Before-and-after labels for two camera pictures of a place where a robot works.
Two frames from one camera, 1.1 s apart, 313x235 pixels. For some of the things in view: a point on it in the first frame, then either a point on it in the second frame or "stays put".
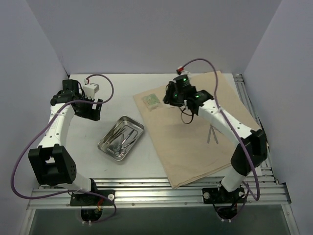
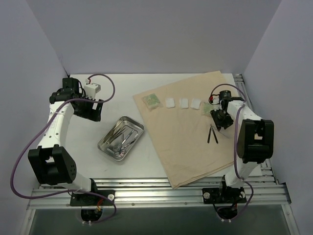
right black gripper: x=168 y=95 to x=220 y=121
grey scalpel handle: x=214 y=134 stays put
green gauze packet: x=151 y=101 stays put
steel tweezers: x=119 y=133 stays put
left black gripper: x=90 y=111 stays put
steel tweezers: x=107 y=139 to x=117 y=135
